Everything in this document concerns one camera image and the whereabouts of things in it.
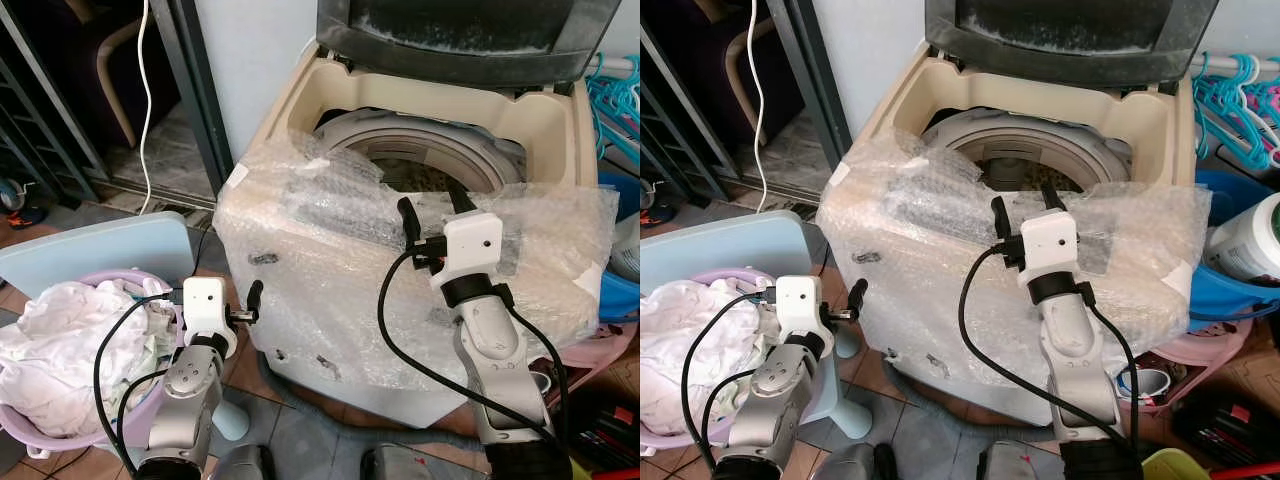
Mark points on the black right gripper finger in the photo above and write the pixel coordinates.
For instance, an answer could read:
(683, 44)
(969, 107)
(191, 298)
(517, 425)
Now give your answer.
(1052, 199)
(410, 222)
(1001, 218)
(459, 200)

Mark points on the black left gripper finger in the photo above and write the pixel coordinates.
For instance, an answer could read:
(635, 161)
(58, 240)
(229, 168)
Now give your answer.
(858, 294)
(255, 295)

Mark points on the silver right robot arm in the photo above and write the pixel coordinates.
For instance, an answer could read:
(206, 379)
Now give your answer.
(495, 350)
(1075, 345)

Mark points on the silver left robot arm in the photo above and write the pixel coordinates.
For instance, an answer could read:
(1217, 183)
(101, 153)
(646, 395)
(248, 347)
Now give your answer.
(775, 400)
(185, 400)

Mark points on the beige top-load washing machine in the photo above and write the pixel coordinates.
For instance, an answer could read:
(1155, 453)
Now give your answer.
(545, 130)
(1165, 125)

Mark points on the white crumpled clothes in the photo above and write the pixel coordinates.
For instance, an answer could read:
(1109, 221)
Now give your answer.
(680, 345)
(55, 350)

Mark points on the teal plastic clothes hanger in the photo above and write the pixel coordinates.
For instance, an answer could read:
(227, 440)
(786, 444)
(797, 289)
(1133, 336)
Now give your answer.
(612, 100)
(1222, 105)

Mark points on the pink plastic clothes hanger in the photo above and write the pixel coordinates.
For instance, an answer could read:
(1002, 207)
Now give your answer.
(1270, 100)

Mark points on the clear bubble wrap sheet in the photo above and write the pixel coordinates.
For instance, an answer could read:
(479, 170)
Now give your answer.
(320, 290)
(920, 290)

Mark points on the grey washer drum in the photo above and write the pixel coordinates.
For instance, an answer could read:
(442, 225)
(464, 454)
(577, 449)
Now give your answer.
(430, 140)
(1040, 135)

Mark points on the light blue plastic stool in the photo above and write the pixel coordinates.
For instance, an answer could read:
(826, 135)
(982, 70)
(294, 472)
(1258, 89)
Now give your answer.
(720, 248)
(90, 250)

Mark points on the grey left robot leg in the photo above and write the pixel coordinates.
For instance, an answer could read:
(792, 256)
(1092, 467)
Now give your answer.
(855, 465)
(245, 465)

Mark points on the grey robot leg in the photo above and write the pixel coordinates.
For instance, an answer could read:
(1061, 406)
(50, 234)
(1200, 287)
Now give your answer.
(395, 465)
(245, 465)
(1010, 462)
(855, 465)

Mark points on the dark grey washer lid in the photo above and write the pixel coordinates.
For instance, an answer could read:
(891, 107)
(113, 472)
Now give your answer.
(470, 40)
(1070, 40)

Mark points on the small metal cup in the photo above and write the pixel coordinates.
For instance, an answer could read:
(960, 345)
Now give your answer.
(1145, 385)
(541, 385)

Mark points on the blue plastic basin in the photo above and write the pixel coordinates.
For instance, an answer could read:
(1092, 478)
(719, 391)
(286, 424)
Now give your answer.
(622, 295)
(1215, 295)

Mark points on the pink plastic basin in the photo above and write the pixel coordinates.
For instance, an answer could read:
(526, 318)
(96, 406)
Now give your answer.
(600, 350)
(1200, 350)

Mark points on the grey right robot leg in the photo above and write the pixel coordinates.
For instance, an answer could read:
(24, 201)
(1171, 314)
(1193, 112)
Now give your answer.
(395, 465)
(1010, 462)

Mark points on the purple plastic laundry basket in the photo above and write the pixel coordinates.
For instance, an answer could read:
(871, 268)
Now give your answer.
(665, 438)
(60, 440)

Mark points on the dark metal sliding grille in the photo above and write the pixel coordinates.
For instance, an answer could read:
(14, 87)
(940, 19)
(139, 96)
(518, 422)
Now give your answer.
(670, 115)
(35, 110)

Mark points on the black and red box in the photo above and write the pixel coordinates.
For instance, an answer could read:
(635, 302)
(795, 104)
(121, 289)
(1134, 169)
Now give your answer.
(1225, 425)
(605, 430)

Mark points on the yellow plastic container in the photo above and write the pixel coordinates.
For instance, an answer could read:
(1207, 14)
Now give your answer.
(1175, 467)

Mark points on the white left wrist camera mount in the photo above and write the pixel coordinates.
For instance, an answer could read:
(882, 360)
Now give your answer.
(205, 305)
(800, 303)

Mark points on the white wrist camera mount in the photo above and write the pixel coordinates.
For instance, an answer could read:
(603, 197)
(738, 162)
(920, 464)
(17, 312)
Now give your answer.
(1050, 242)
(800, 303)
(470, 245)
(205, 305)

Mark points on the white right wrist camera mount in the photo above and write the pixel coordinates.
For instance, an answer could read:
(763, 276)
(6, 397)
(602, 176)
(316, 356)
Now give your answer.
(470, 245)
(1050, 242)

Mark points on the dark metal door frame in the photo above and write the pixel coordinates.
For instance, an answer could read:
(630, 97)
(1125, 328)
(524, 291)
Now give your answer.
(195, 90)
(805, 90)

